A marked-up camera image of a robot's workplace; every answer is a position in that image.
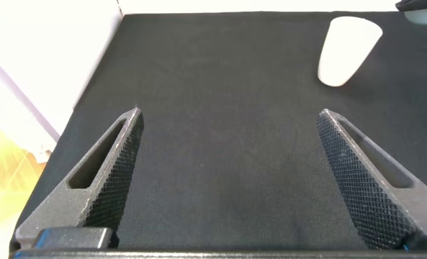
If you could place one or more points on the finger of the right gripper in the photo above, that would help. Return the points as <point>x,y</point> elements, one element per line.
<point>420,4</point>

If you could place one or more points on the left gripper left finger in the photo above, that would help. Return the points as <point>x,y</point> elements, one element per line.
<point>108,190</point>

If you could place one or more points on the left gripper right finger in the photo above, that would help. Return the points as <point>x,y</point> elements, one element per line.
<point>364,190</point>

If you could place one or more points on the teal plastic cup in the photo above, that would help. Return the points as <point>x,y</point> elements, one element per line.
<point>425,17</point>

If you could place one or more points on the cream plastic cup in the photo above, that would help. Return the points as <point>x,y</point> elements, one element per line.
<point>344,50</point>

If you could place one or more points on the black table cloth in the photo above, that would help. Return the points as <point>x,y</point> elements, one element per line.
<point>227,126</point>

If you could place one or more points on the white panel frame rail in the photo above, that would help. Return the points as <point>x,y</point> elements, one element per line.
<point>15,93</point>

